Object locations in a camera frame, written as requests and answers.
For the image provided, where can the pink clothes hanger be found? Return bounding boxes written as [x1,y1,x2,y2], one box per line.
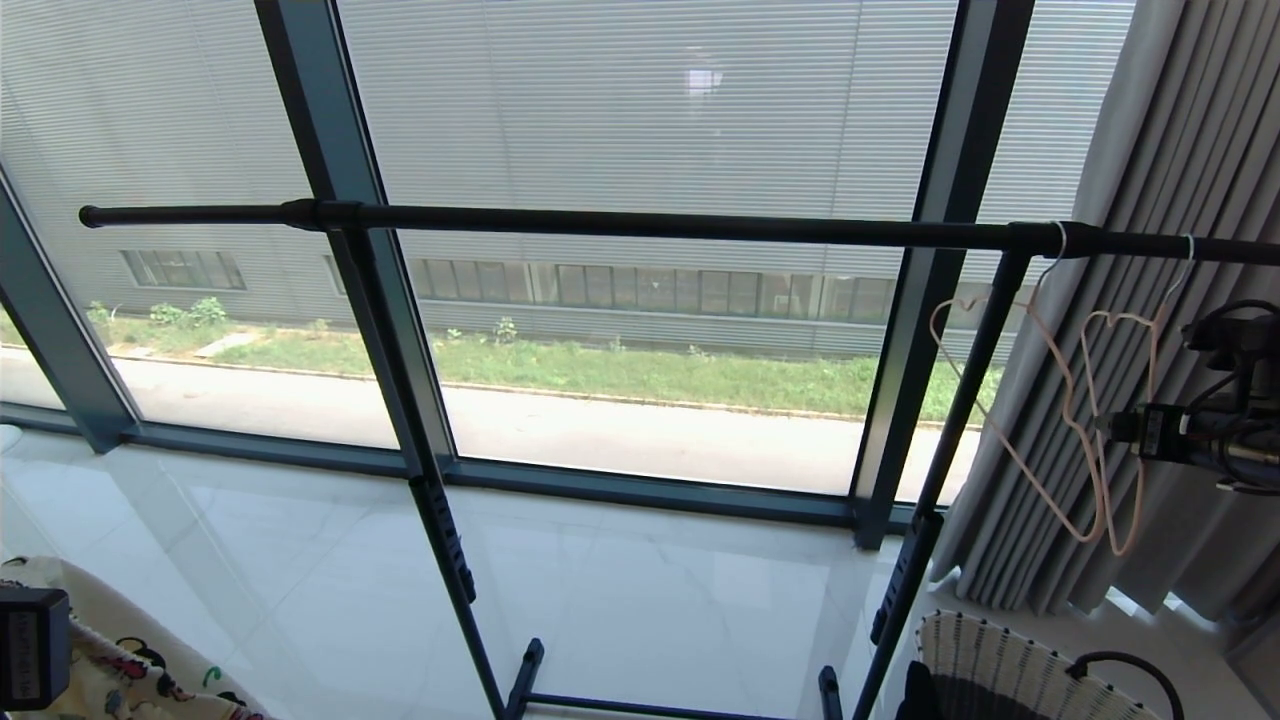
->
[928,222,1109,544]
[1078,235,1198,558]

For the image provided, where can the cream printed garment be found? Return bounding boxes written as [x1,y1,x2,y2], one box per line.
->
[0,555,271,720]

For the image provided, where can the black clothes rack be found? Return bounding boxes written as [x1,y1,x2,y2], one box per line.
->
[78,200,1280,720]

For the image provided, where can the white laundry basket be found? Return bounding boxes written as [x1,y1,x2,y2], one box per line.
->
[915,610,1186,720]

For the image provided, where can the window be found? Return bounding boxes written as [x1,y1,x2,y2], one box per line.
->
[0,0,1136,551]

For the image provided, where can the black garment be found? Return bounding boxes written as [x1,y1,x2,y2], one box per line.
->
[895,660,941,720]

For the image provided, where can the beige curtain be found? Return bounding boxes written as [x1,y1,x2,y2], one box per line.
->
[930,0,1280,691]

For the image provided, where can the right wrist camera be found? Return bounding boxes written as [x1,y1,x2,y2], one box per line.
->
[1108,402,1196,461]

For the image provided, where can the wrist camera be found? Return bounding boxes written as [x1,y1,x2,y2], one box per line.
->
[0,588,71,713]
[1108,402,1196,461]

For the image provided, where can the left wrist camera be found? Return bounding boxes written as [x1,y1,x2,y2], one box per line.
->
[0,588,71,713]

